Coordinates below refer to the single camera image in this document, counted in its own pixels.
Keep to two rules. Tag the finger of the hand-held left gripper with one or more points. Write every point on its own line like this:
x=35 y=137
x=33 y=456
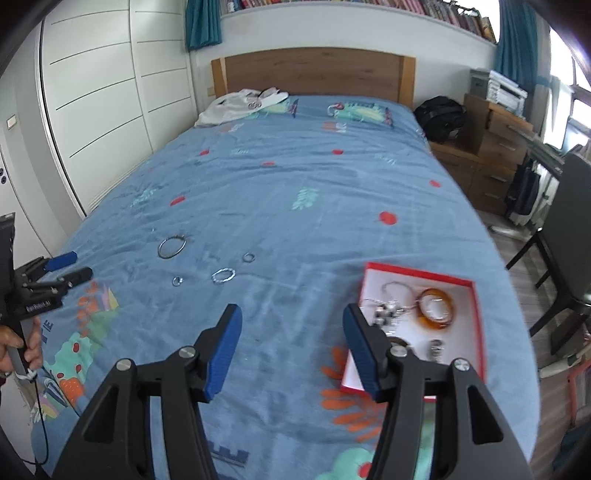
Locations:
x=62 y=261
x=76 y=277

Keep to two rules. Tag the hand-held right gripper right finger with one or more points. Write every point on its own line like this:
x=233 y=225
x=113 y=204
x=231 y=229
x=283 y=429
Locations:
x=362 y=353

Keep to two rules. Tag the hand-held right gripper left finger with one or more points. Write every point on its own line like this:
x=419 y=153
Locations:
x=224 y=353

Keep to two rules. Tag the dark brown bangle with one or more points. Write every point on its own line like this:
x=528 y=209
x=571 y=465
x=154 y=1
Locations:
x=400 y=340

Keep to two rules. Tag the amber bangle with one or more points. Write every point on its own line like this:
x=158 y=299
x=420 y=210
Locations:
x=422 y=316

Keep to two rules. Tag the silver wristwatch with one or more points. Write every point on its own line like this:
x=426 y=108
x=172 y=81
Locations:
x=435 y=350

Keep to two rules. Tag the red shallow box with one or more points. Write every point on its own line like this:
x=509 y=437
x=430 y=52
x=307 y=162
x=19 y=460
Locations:
x=461 y=350

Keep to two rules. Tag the person's left hand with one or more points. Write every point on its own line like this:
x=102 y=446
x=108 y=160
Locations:
x=9 y=346

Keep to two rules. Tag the white door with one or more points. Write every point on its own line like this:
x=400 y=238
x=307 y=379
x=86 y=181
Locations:
x=23 y=203

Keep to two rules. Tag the thin dark metal bangle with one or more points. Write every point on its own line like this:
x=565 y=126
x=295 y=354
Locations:
x=161 y=249

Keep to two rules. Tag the blue printed blanket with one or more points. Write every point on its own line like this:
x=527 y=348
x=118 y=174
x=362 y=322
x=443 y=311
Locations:
x=286 y=207

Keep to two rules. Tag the white wardrobe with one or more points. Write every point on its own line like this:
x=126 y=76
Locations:
x=106 y=101

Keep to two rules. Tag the white garment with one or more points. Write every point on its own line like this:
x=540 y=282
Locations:
x=226 y=110

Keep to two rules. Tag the dark hanging bag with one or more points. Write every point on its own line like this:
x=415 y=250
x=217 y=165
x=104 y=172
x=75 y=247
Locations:
x=524 y=194

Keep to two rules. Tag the wooden drawer cabinet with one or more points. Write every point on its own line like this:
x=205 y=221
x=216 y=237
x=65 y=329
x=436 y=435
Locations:
x=494 y=152

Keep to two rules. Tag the dark grey chair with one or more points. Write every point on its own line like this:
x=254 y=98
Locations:
x=570 y=221

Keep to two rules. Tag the black backpack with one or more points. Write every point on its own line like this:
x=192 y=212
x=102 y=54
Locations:
x=438 y=117

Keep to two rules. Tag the teal curtain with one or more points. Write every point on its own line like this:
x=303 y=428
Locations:
x=203 y=23
x=516 y=46

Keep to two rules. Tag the wooden headboard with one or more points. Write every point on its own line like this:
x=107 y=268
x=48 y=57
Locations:
x=314 y=71

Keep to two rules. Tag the white printer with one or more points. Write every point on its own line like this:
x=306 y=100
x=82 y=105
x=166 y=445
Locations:
x=501 y=90

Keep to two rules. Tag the row of books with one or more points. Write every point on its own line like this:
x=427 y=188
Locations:
x=369 y=4

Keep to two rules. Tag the wall light switch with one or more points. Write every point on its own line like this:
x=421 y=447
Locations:
x=11 y=122

